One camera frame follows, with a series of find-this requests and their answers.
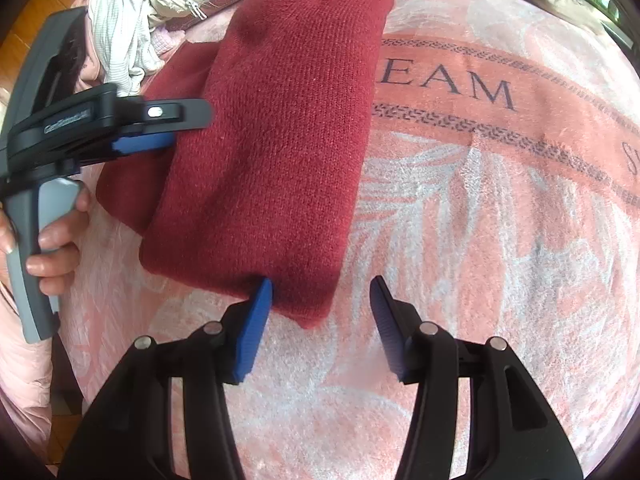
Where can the pile of light clothes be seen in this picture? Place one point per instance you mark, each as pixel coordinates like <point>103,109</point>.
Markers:
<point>127,20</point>

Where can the dark red knit sweater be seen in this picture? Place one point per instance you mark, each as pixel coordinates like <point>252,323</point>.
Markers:
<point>280,160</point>

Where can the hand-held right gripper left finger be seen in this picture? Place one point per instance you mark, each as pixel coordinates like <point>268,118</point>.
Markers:
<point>254,330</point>

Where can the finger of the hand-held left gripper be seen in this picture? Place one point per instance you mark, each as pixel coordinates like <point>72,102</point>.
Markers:
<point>190,112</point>
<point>142,142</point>

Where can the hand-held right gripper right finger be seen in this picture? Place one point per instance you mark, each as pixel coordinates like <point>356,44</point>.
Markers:
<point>387,325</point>

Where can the pale pink garment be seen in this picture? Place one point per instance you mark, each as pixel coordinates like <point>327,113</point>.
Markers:
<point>90,62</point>

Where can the pink floral blanket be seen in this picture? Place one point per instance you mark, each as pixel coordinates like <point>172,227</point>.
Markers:
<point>475,270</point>

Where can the person's left hand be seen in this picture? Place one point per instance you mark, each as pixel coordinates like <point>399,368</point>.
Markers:
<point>57,255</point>

